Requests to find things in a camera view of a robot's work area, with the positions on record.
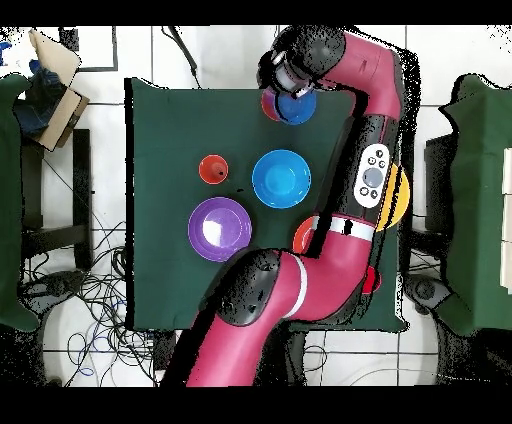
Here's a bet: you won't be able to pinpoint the wide purple bowl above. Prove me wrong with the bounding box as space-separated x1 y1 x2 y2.
187 196 253 263

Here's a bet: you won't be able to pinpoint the small orange bowl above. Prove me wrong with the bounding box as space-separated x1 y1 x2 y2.
260 89 282 122

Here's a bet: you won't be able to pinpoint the small dark blue bowl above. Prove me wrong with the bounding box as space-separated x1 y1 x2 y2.
275 89 318 126

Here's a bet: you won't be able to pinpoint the large blue bowl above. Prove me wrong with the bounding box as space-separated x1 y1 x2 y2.
251 148 312 210

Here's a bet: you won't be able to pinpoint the wide orange bowl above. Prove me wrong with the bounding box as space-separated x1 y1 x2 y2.
292 216 318 256

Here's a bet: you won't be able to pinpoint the orange cup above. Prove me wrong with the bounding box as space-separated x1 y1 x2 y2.
198 154 230 186

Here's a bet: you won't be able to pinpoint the dark green tablecloth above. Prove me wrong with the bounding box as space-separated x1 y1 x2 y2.
124 76 411 333

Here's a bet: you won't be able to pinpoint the red cup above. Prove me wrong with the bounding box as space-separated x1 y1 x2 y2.
361 264 382 296

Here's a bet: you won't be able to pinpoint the yellow bowl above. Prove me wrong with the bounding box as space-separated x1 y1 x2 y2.
375 162 411 234

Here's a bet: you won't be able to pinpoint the black power strip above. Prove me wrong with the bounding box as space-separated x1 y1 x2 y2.
152 329 178 372

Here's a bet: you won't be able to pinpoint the black tripod leg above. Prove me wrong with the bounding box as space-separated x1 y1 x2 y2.
160 25 202 90

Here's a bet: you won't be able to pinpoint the black chair base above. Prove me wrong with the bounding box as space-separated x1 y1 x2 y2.
19 269 86 317
402 272 452 317

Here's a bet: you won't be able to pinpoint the cardboard box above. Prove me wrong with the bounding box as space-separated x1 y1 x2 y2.
13 28 91 153

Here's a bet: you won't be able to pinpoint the green covered table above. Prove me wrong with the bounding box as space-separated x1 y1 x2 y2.
437 72 512 337
0 72 41 333

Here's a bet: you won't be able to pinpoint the blue cloth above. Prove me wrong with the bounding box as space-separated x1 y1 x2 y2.
12 59 67 137

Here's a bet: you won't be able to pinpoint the white boxes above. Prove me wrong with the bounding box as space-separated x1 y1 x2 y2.
499 146 512 296

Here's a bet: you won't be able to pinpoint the tangle of floor cables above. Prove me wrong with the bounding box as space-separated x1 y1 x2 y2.
21 219 177 387

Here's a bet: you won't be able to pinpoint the black stool frame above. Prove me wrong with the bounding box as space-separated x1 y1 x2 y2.
20 127 94 273

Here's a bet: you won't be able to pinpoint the black chair frame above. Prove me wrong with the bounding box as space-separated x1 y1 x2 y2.
399 131 457 249

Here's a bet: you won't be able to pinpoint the thin black frame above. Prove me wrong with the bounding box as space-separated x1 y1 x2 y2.
58 25 120 73

